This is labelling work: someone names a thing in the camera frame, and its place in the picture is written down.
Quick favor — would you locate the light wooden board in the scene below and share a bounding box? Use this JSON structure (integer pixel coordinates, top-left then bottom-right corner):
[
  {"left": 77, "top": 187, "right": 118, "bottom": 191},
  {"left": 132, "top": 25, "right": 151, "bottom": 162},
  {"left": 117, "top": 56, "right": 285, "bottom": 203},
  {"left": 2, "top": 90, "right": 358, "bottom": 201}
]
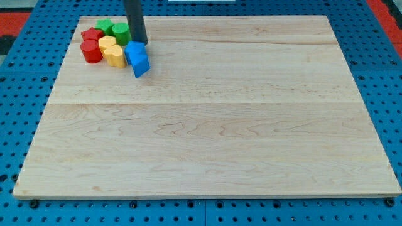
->
[{"left": 13, "top": 16, "right": 401, "bottom": 200}]

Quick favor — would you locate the blue triangular block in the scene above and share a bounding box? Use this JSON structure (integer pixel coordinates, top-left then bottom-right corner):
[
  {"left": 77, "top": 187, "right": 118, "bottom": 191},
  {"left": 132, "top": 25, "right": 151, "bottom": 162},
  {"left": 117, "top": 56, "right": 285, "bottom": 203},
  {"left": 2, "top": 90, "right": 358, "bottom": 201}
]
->
[{"left": 131, "top": 55, "right": 151, "bottom": 78}]

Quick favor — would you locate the blue cube block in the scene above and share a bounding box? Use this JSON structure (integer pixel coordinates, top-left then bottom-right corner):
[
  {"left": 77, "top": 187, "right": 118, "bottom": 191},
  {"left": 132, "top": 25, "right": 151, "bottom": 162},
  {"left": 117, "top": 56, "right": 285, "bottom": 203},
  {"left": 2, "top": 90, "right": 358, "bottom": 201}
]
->
[{"left": 124, "top": 41, "right": 146, "bottom": 65}]

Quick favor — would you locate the yellow heart block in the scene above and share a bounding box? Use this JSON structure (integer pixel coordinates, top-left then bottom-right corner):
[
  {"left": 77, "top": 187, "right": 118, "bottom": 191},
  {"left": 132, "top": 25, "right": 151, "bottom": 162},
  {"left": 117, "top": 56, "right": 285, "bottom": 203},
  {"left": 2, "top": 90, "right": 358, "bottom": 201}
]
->
[{"left": 104, "top": 45, "right": 127, "bottom": 68}]

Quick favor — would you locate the green cylinder block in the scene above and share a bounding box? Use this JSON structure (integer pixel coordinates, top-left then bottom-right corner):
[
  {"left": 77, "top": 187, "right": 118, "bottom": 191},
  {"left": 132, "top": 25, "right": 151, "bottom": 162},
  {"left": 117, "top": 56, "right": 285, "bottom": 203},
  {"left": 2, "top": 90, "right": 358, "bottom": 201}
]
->
[{"left": 112, "top": 23, "right": 131, "bottom": 46}]

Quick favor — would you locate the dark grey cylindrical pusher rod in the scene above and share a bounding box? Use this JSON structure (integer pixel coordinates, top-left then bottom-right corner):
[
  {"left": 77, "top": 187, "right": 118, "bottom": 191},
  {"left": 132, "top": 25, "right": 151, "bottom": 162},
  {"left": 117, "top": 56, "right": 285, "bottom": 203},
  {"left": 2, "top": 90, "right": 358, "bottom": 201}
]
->
[{"left": 123, "top": 0, "right": 148, "bottom": 45}]

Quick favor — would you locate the yellow hexagon block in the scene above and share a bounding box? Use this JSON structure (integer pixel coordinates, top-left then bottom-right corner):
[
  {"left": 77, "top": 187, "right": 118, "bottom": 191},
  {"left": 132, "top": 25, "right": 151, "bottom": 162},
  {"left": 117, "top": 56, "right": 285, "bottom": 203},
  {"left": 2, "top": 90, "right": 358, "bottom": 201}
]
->
[{"left": 98, "top": 36, "right": 116, "bottom": 57}]

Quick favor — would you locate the red cylinder block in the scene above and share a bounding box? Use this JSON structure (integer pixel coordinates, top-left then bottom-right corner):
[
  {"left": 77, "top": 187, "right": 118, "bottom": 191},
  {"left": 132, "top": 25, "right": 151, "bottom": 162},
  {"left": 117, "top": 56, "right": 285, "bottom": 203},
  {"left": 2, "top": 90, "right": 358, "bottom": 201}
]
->
[{"left": 80, "top": 39, "right": 103, "bottom": 63}]

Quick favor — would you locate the green star block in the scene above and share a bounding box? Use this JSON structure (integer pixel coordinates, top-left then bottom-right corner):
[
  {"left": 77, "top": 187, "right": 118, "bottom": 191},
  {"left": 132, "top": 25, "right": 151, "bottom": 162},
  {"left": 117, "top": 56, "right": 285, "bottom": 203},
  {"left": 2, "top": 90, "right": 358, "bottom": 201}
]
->
[{"left": 95, "top": 18, "right": 114, "bottom": 36}]

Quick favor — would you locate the red star block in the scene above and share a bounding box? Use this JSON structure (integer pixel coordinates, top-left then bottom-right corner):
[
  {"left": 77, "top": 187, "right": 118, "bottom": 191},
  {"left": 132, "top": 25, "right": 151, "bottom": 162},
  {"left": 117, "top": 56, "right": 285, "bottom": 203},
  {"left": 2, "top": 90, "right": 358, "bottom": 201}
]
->
[{"left": 80, "top": 27, "right": 104, "bottom": 41}]

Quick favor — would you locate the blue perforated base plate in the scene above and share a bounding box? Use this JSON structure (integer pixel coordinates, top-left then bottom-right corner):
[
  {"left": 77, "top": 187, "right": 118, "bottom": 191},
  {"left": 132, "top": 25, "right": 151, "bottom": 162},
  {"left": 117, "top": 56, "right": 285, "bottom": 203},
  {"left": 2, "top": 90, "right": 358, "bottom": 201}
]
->
[{"left": 1, "top": 0, "right": 401, "bottom": 225}]

